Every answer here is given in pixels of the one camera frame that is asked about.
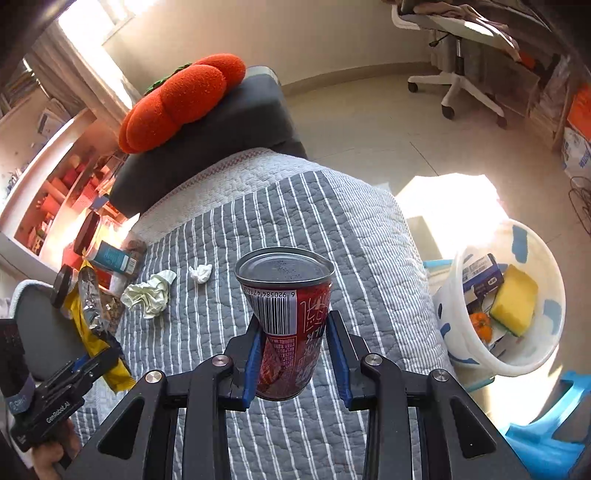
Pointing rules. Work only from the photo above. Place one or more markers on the yellow foil snack bag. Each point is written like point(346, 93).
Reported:
point(115, 374)

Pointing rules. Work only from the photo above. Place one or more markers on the beige curtain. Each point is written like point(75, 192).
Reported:
point(69, 69)

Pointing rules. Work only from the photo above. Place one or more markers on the yellow sponge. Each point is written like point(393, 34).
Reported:
point(515, 300)

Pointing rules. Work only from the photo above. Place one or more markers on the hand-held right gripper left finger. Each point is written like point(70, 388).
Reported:
point(254, 364)

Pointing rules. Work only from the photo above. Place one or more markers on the blue label glass jar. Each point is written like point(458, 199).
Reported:
point(115, 258)

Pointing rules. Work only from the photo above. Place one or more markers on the orange plush cushion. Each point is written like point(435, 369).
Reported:
point(184, 97)

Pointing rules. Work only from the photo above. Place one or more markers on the white bucket with blue patches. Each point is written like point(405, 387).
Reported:
point(531, 360)

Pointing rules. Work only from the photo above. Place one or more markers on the nut jar with black lid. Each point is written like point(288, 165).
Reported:
point(62, 286)

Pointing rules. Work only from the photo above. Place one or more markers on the person's left hand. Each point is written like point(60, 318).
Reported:
point(46, 457)

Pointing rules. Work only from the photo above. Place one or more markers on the orange cardboard box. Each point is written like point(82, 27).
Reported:
point(581, 115)

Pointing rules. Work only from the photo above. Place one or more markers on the blue plastic stool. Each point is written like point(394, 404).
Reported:
point(554, 443)

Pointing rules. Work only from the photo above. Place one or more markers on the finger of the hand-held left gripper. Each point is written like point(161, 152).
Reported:
point(99, 367)

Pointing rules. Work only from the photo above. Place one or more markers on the small orange fruit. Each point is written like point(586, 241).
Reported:
point(480, 323)

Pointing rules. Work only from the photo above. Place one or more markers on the crumpled pale paper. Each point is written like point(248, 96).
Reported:
point(147, 295)

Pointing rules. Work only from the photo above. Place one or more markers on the white office chair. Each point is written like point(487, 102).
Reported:
point(461, 87)

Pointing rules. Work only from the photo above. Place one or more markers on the white printed bag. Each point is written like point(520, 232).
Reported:
point(579, 154)

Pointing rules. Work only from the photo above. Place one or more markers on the small crumpled white tissue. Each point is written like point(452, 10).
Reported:
point(201, 273)

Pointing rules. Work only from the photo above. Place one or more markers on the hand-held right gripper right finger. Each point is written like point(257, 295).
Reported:
point(340, 360)

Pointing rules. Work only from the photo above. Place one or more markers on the stack of books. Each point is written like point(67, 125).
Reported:
point(545, 106)

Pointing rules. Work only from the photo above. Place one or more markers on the crushed blue white carton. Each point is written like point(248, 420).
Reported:
point(480, 277)

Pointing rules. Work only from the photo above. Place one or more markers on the white bookshelf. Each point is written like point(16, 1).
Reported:
point(60, 184)

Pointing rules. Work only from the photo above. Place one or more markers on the red drink can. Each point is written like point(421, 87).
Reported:
point(286, 300)

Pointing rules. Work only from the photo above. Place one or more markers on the dark grey sofa cushion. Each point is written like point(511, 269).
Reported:
point(258, 115)

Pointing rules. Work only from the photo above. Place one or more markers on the grey striped quilt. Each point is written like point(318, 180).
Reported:
point(323, 221)

